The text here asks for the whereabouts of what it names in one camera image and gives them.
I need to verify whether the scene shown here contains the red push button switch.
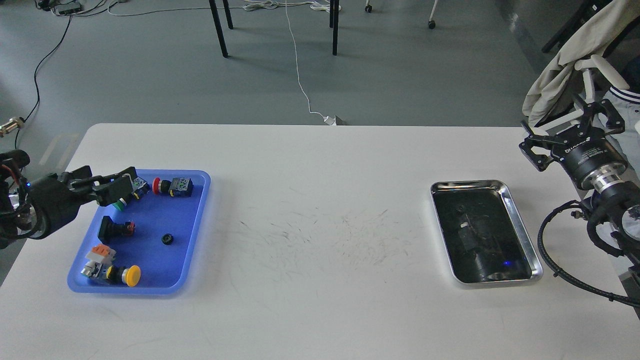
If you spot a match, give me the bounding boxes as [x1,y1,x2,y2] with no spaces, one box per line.
[151,177,194,198]

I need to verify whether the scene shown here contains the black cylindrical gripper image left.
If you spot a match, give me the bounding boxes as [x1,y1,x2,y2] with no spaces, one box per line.
[29,165,138,240]

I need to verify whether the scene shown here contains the silver metal tray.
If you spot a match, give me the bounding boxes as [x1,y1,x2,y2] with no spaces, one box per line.
[430,179,543,288]

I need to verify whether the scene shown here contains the black table leg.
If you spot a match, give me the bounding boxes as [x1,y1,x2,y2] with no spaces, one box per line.
[329,0,340,56]
[208,0,234,59]

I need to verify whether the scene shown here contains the orange white connector block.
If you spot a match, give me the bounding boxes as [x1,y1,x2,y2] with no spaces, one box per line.
[86,243,117,265]

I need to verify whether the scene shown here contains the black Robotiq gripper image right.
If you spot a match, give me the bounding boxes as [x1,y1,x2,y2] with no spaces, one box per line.
[518,92,630,191]

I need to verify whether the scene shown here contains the black table leg right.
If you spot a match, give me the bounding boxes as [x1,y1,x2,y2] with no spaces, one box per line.
[329,0,340,56]

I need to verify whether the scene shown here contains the green push button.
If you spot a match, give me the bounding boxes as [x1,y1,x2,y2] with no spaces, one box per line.
[112,177,151,212]

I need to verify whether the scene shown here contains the beige jacket on chair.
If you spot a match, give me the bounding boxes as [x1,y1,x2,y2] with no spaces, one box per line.
[522,0,640,125]

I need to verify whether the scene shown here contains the yellow push button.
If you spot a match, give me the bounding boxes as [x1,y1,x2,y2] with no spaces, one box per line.
[80,260,142,287]

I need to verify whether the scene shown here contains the black cable on floor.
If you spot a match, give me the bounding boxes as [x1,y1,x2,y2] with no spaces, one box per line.
[12,15,74,151]

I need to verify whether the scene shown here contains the black red switch component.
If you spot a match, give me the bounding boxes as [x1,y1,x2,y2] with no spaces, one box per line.
[97,215,136,243]

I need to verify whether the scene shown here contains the white cable on floor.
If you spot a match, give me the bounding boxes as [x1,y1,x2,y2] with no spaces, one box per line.
[242,0,347,126]

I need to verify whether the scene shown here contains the blue plastic tray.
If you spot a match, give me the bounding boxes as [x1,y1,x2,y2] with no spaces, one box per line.
[67,169,211,296]

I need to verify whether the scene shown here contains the black table leg left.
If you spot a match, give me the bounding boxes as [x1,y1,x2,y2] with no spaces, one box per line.
[208,0,234,59]

